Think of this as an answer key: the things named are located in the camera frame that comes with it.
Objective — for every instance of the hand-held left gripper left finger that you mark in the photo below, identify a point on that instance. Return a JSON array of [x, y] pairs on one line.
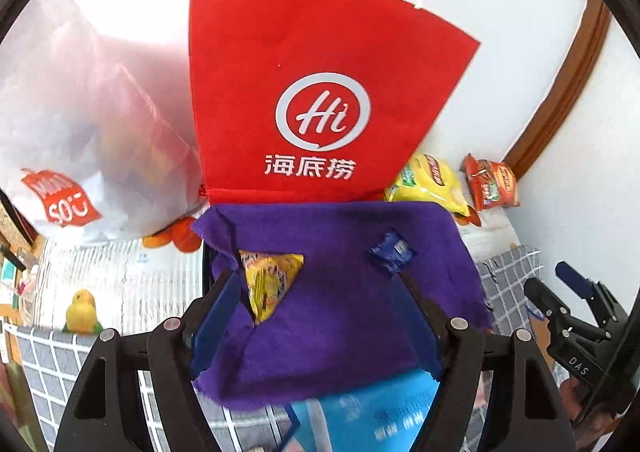
[[215, 319]]

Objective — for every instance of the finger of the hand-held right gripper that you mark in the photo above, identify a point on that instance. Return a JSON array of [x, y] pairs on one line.
[[570, 277], [545, 302]]

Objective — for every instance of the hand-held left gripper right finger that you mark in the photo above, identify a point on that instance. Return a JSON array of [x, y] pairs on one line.
[[415, 327]]

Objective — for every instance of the yellow triangular snack packet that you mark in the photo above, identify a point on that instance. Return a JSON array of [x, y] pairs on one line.
[[270, 282]]

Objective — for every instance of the blue candy packet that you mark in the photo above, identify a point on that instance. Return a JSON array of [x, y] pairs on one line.
[[392, 252]]

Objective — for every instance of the grey checked bed sheet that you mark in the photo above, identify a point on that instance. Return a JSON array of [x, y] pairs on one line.
[[505, 277]]

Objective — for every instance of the purple towel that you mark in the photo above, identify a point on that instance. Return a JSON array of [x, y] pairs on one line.
[[340, 302]]

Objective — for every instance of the orange plush toy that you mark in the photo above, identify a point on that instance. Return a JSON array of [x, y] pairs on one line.
[[175, 237]]

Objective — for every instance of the blue tissue pack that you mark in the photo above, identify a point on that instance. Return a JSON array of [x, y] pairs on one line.
[[370, 412]]

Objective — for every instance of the white printed sheet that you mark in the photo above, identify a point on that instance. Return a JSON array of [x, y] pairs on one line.
[[125, 282]]

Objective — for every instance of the orange chip bag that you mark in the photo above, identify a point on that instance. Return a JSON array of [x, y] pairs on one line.
[[492, 184]]

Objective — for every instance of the yellow toy fruit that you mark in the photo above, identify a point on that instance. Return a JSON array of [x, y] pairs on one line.
[[82, 314]]

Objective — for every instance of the yellow chip bag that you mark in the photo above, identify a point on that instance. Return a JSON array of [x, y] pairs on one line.
[[432, 184]]

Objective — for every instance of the white plastic bag red label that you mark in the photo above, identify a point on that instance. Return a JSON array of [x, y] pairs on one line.
[[75, 106]]

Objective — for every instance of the red paper bag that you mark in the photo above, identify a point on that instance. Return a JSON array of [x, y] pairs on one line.
[[320, 81]]

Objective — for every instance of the brown wooden frame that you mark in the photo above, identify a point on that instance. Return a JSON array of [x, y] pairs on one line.
[[555, 91]]

